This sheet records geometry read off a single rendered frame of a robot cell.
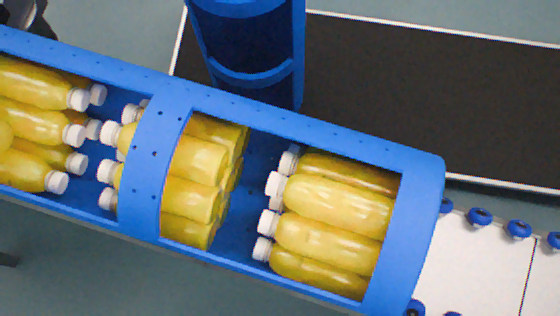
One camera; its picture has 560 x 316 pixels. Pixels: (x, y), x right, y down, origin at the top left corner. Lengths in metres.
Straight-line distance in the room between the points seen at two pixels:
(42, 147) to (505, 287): 0.90
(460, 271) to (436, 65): 1.09
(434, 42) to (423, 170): 1.30
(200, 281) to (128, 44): 0.91
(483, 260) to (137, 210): 0.66
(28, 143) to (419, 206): 0.72
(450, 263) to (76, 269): 1.39
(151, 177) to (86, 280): 1.32
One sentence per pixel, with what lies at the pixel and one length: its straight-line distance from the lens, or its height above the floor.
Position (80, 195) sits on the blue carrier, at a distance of 1.25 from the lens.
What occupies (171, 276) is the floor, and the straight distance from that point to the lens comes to 2.20.
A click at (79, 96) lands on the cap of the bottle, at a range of 1.16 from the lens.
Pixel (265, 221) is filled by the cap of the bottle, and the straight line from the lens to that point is 1.04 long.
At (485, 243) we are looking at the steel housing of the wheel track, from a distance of 1.29.
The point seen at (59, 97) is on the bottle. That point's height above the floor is 1.13.
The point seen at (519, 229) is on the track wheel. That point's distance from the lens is 1.25.
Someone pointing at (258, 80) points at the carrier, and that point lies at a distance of 1.67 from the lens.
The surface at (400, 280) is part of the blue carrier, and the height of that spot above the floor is 1.20.
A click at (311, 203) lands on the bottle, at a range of 0.98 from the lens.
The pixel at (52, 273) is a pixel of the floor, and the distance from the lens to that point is 2.31.
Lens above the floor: 2.15
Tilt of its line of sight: 75 degrees down
